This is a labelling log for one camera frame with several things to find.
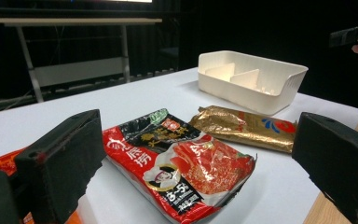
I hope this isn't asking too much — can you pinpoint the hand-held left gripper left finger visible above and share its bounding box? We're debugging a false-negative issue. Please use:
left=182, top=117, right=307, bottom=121
left=13, top=108, right=107, bottom=224

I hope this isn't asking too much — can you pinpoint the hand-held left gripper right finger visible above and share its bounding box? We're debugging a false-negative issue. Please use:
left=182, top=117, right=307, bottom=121
left=292, top=111, right=358, bottom=224

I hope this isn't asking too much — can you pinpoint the gold foil packet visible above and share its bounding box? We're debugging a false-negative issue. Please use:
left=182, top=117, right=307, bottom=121
left=188, top=105, right=298, bottom=154

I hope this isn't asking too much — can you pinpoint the white plastic storage basket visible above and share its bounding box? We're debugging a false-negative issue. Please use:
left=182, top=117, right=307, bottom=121
left=197, top=49, right=310, bottom=116

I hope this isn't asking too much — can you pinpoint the red and black sauce packet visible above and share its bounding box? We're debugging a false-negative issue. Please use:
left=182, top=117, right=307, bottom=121
left=102, top=107, right=257, bottom=224

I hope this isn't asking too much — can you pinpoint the white metal-legged desk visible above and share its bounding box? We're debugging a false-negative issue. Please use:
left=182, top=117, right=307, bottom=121
left=0, top=17, right=163, bottom=104

